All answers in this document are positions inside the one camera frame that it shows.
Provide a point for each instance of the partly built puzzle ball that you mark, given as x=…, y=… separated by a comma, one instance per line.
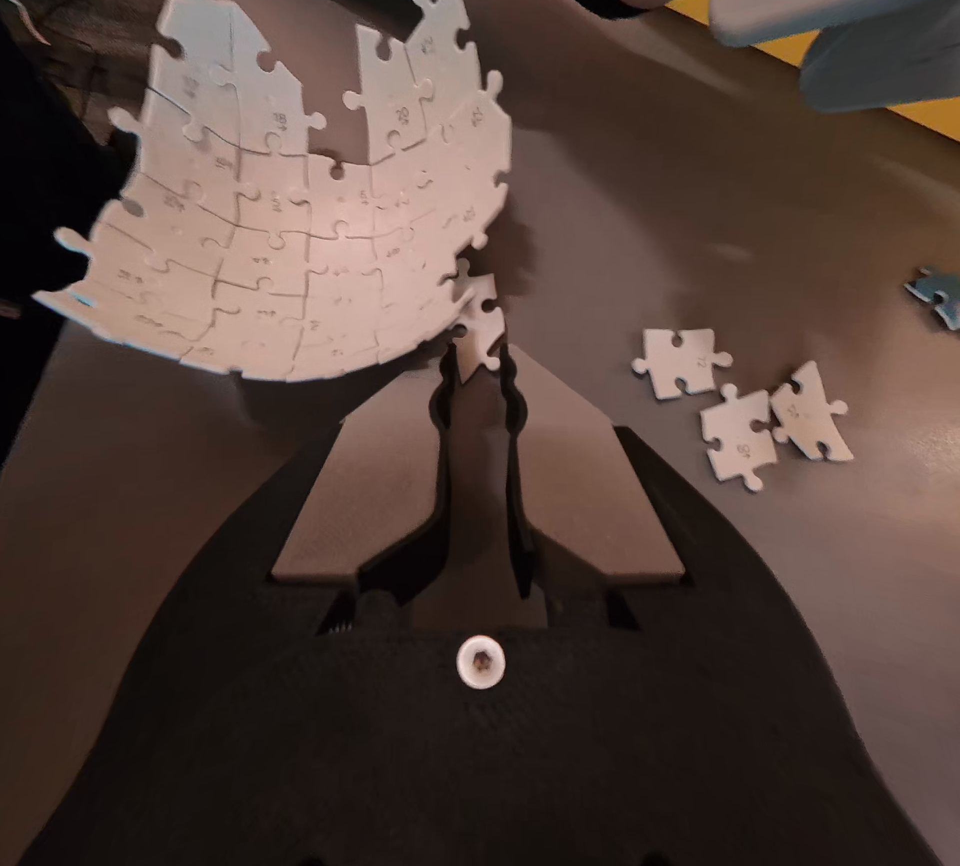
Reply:
x=285, y=243

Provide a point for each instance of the yellow plastic bin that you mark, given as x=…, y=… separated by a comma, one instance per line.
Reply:
x=787, y=52

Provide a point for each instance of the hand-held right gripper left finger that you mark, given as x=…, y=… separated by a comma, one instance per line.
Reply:
x=375, y=491

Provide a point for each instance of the white puzzle piece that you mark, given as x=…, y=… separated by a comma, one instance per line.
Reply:
x=480, y=333
x=739, y=442
x=679, y=363
x=814, y=416

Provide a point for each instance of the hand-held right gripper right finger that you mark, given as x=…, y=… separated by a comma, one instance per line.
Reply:
x=592, y=498

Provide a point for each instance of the blue puzzle piece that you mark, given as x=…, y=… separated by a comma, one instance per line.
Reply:
x=937, y=296

